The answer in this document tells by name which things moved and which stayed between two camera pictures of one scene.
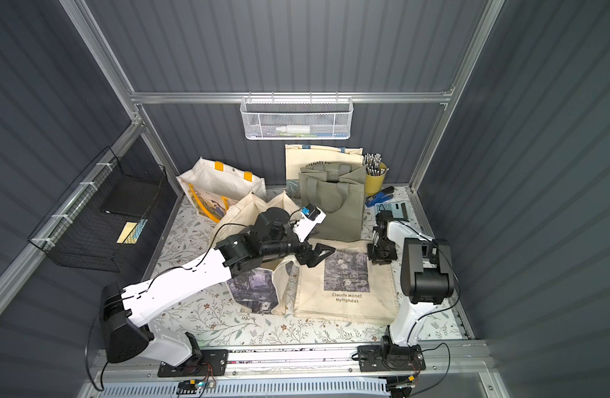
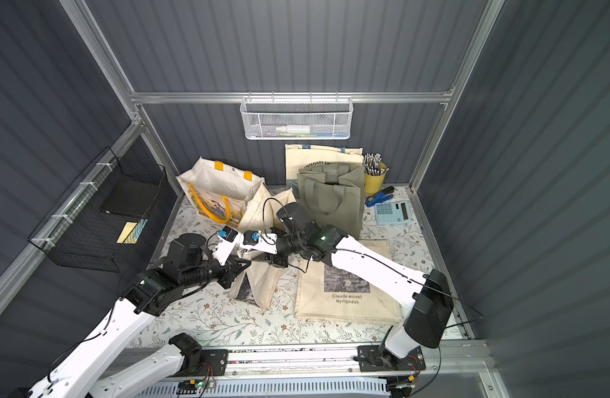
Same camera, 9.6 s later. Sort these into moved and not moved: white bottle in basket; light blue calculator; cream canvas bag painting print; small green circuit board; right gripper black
Moved: right gripper black
Not moved: white bottle in basket; small green circuit board; light blue calculator; cream canvas bag painting print
